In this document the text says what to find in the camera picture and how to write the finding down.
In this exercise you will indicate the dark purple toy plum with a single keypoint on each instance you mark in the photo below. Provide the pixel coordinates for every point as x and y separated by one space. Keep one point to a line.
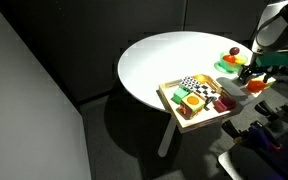
234 51

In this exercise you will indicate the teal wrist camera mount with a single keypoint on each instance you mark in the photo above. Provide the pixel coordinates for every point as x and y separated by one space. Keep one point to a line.
280 58

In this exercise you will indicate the black white checkered cube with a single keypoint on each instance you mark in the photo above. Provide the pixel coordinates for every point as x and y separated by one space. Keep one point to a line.
199 87

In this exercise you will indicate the red toy tomato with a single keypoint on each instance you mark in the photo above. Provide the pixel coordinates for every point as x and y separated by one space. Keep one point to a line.
229 59

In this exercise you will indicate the green translucent bowl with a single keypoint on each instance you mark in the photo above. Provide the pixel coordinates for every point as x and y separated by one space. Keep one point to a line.
229 67

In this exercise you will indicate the wooden cube with orange circle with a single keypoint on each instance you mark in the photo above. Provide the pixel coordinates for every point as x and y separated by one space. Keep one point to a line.
192 105

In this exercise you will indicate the magenta toy block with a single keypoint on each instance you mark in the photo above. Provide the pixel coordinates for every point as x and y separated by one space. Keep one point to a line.
224 104

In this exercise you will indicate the white table leg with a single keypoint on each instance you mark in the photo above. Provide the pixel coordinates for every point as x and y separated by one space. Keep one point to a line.
167 136

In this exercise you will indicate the lime green toy block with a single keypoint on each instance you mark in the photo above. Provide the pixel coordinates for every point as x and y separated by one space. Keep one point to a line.
270 81

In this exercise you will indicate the metal breadboard plate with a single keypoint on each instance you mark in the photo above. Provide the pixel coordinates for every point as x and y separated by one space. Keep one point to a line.
244 163

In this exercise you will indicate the orange toy block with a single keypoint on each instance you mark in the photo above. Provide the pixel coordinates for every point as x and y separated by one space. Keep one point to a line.
255 86

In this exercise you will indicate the yellow toy fruit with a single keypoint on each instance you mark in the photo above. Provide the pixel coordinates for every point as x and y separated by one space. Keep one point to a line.
240 61

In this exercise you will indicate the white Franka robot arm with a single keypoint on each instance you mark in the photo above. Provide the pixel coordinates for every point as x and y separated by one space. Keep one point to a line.
277 26

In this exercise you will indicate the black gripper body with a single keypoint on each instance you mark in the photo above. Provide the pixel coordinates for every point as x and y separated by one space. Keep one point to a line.
259 69

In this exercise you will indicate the wooden tray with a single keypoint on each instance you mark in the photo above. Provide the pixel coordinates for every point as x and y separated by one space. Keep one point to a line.
197 121

